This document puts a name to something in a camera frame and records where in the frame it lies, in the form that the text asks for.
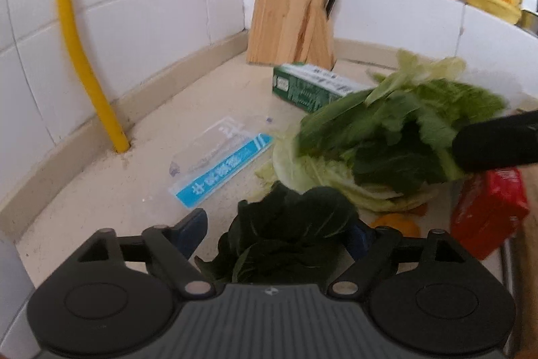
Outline red blue drink carton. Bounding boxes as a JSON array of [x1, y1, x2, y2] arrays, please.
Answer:
[[451, 168, 530, 260]]

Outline dark green leafy vegetable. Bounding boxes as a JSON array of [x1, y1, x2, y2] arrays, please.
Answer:
[[194, 182, 358, 286]]

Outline blue white plastic wrapper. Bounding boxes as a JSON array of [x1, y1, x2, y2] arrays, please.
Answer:
[[168, 116, 274, 209]]

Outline light green cabbage leaves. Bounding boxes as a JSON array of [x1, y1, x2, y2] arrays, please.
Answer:
[[256, 50, 508, 212]]

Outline orange peel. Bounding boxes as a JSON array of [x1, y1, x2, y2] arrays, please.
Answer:
[[369, 213, 421, 238]]

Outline steel bowl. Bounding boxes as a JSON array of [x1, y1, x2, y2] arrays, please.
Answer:
[[517, 10, 538, 36]]

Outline green white box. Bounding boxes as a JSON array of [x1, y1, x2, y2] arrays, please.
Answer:
[[272, 64, 369, 113]]

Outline wooden cutting board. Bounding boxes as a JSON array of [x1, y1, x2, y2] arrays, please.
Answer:
[[511, 166, 537, 358]]

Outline wooden knife block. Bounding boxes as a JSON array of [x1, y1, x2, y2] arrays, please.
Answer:
[[246, 0, 336, 70]]

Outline yellow pipe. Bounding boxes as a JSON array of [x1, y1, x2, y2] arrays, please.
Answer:
[[55, 0, 130, 153]]

